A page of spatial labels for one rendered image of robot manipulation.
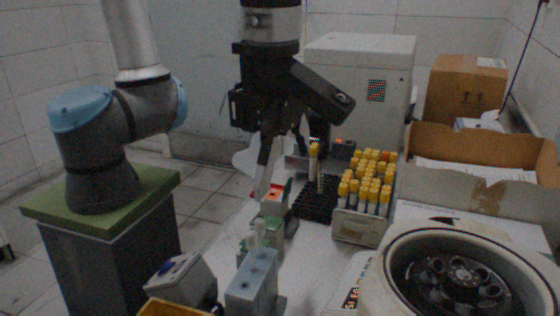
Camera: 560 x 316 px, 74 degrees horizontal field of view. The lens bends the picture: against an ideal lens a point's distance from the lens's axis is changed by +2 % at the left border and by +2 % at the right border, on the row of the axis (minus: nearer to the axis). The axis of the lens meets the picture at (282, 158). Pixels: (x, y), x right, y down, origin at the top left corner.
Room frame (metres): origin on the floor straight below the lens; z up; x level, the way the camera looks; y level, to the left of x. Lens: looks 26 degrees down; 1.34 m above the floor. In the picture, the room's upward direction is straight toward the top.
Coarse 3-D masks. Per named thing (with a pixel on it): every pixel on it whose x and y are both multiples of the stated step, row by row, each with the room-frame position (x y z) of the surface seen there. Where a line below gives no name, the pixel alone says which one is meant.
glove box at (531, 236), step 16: (400, 208) 0.58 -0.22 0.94; (416, 208) 0.59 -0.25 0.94; (432, 208) 0.59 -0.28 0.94; (448, 224) 0.56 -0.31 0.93; (464, 224) 0.51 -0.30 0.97; (480, 224) 0.51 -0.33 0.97; (496, 224) 0.54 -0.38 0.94; (512, 224) 0.54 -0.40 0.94; (528, 224) 0.54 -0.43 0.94; (512, 240) 0.47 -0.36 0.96; (528, 240) 0.49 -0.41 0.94; (544, 240) 0.49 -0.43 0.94; (544, 256) 0.45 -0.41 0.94
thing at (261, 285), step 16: (256, 256) 0.42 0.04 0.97; (272, 256) 0.42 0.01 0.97; (240, 272) 0.39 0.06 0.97; (256, 272) 0.39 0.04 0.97; (272, 272) 0.41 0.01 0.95; (240, 288) 0.36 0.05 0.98; (256, 288) 0.36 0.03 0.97; (272, 288) 0.41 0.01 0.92; (240, 304) 0.34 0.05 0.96; (256, 304) 0.35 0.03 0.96; (272, 304) 0.40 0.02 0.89
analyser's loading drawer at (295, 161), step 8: (312, 136) 1.00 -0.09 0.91; (320, 136) 1.00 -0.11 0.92; (296, 144) 0.88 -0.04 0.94; (320, 144) 0.94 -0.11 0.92; (296, 152) 0.88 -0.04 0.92; (288, 160) 0.83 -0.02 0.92; (296, 160) 0.82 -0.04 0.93; (304, 160) 0.82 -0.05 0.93; (288, 168) 0.83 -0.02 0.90; (296, 168) 0.82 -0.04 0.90; (304, 168) 0.81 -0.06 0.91
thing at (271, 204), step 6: (270, 192) 0.63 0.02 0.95; (276, 192) 0.63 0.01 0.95; (264, 198) 0.61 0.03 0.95; (270, 198) 0.61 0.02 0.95; (276, 198) 0.61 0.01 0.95; (264, 204) 0.61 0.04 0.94; (270, 204) 0.60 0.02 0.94; (276, 204) 0.60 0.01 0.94; (282, 204) 0.60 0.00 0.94; (264, 210) 0.61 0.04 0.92; (270, 210) 0.60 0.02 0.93; (276, 210) 0.60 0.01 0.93; (282, 210) 0.60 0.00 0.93; (276, 216) 0.60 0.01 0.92; (282, 216) 0.60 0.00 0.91
